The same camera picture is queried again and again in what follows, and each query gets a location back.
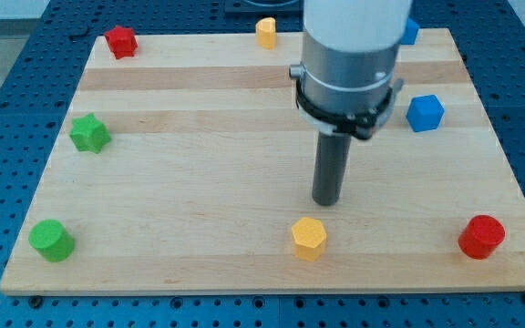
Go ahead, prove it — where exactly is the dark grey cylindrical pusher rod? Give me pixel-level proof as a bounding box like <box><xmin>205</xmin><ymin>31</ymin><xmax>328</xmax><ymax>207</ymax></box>
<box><xmin>312</xmin><ymin>133</ymin><xmax>351</xmax><ymax>206</ymax></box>

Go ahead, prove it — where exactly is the yellow hexagon block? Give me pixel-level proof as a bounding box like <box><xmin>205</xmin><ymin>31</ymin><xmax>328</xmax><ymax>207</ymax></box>
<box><xmin>291</xmin><ymin>217</ymin><xmax>327</xmax><ymax>261</ymax></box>

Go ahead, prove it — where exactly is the blue block behind arm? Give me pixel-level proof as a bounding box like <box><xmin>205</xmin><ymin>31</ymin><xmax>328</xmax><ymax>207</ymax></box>
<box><xmin>401</xmin><ymin>18</ymin><xmax>420</xmax><ymax>46</ymax></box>

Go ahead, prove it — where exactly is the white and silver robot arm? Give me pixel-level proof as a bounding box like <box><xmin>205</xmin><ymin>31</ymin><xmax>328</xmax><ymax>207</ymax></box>
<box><xmin>289</xmin><ymin>0</ymin><xmax>412</xmax><ymax>206</ymax></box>

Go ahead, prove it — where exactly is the blue hexagon block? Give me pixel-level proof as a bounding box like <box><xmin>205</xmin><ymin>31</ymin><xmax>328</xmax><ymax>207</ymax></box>
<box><xmin>406</xmin><ymin>95</ymin><xmax>445</xmax><ymax>132</ymax></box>

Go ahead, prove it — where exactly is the yellow half-round block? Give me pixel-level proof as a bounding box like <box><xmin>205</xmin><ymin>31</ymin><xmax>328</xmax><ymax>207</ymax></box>
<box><xmin>255</xmin><ymin>17</ymin><xmax>276</xmax><ymax>50</ymax></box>

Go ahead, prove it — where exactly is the light wooden board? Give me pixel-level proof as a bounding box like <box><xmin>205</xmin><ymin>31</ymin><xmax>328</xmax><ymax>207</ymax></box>
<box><xmin>0</xmin><ymin>28</ymin><xmax>525</xmax><ymax>296</ymax></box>

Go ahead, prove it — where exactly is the red cylinder block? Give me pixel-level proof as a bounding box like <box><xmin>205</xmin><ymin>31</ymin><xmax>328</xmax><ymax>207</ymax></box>
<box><xmin>458</xmin><ymin>215</ymin><xmax>506</xmax><ymax>260</ymax></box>

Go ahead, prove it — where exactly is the red star block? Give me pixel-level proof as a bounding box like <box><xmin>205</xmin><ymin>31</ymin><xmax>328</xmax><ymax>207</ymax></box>
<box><xmin>104</xmin><ymin>26</ymin><xmax>138</xmax><ymax>59</ymax></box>

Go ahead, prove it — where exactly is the green star block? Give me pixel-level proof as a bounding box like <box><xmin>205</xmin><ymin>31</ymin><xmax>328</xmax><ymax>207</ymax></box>
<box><xmin>69</xmin><ymin>113</ymin><xmax>111</xmax><ymax>154</ymax></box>

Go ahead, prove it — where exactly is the green cylinder block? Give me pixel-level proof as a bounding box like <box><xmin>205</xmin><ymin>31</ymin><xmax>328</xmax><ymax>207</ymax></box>
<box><xmin>28</xmin><ymin>219</ymin><xmax>75</xmax><ymax>262</ymax></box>

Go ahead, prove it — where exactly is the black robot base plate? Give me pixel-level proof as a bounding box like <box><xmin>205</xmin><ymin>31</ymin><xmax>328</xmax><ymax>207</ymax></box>
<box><xmin>224</xmin><ymin>0</ymin><xmax>304</xmax><ymax>14</ymax></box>

